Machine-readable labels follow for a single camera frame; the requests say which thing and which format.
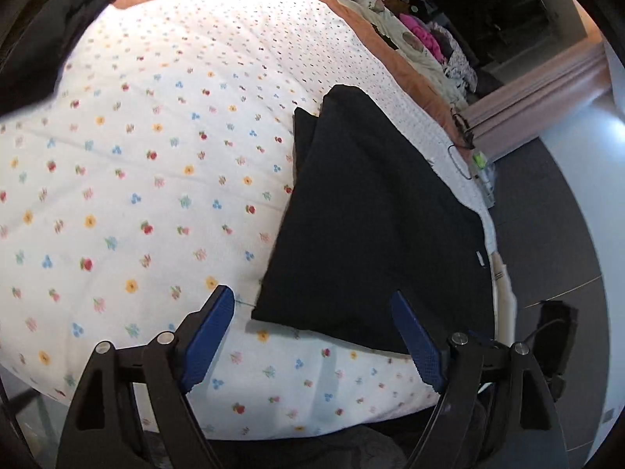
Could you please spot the pile of clothes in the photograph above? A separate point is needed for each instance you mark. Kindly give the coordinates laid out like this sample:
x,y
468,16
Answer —
x,y
429,66

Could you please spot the pink garment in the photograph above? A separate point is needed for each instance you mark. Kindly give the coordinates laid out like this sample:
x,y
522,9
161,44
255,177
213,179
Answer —
x,y
420,34

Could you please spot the green small item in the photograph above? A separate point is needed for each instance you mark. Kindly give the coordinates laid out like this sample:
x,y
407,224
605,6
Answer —
x,y
478,160

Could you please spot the white floral printed blanket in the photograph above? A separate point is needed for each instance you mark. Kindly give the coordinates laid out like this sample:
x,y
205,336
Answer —
x,y
146,180

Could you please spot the cream duvet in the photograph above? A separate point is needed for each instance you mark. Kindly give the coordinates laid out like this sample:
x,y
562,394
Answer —
x,y
505,293

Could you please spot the dark cloth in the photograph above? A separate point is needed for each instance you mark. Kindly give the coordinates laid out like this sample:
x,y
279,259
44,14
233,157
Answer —
x,y
44,34

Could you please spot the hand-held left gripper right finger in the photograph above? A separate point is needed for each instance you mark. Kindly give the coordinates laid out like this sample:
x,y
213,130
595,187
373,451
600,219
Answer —
x,y
420,347

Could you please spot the black pants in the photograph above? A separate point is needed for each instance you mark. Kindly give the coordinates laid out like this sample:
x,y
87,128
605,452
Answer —
x,y
381,215

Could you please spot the purple floral garment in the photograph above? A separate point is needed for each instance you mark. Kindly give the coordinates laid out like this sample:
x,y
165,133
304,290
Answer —
x,y
456,63

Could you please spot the brown plush toy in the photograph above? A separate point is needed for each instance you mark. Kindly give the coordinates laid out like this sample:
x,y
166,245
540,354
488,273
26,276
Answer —
x,y
393,0

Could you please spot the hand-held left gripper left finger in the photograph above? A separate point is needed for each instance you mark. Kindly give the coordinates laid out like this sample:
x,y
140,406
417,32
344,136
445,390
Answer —
x,y
205,337

